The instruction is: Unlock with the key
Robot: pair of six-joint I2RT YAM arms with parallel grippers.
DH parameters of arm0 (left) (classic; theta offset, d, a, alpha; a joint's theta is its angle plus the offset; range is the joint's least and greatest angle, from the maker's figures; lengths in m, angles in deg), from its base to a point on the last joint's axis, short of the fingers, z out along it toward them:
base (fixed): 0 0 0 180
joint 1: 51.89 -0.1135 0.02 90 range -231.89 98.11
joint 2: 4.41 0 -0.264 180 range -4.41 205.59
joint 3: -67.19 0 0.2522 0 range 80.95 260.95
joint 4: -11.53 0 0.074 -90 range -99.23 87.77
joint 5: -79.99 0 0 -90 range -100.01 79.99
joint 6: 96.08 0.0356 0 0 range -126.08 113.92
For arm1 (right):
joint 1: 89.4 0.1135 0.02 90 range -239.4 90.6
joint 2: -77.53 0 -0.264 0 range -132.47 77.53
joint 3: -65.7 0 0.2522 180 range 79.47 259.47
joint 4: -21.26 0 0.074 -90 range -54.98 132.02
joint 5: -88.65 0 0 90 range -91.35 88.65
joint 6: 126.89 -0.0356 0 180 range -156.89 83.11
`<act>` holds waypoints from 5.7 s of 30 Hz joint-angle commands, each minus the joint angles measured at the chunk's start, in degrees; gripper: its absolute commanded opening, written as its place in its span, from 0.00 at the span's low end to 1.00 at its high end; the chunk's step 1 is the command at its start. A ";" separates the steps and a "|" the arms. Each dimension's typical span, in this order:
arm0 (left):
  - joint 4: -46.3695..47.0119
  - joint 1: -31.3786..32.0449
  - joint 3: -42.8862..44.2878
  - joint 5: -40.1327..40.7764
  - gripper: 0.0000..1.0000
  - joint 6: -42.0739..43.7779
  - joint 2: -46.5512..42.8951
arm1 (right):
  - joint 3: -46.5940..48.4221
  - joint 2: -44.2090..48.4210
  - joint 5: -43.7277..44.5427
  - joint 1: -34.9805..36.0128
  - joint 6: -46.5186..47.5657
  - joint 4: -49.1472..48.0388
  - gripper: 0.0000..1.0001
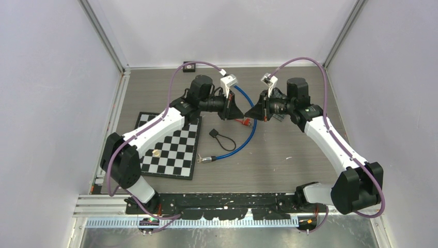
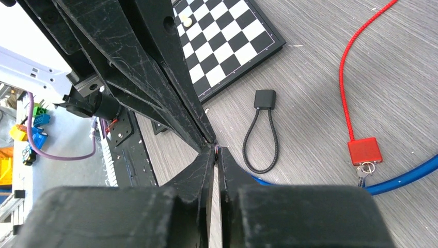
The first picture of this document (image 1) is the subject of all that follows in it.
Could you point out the small black square device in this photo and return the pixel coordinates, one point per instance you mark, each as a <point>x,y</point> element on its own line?
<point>189,67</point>

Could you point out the aluminium frame rail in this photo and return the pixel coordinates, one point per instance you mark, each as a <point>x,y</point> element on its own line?
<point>139,222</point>

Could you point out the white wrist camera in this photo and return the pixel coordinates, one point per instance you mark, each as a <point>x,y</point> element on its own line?
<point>227,81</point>
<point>270,81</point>

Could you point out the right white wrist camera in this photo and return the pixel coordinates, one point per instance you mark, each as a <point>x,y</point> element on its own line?
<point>270,81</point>

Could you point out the red cable padlock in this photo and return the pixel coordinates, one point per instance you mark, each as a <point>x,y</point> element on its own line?
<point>245,122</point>

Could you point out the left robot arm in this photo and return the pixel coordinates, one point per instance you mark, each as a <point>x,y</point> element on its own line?
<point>122,153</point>

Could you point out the blue cable lock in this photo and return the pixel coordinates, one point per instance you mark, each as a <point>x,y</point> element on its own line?
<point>209,159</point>

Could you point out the black white chessboard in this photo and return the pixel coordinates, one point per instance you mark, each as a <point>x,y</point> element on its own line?
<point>178,154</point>

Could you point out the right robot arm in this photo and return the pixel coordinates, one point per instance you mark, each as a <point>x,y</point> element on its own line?
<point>359,182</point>

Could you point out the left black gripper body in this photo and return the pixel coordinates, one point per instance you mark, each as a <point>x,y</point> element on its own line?
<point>217,104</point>

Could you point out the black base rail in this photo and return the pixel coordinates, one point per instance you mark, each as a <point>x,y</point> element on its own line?
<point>224,206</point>

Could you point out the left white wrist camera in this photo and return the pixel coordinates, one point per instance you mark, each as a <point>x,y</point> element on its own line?
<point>227,81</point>

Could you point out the grey building plate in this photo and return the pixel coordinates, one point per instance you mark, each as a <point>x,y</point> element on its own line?
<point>280,117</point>

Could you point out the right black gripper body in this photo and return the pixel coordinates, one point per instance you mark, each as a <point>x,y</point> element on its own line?
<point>275,105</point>

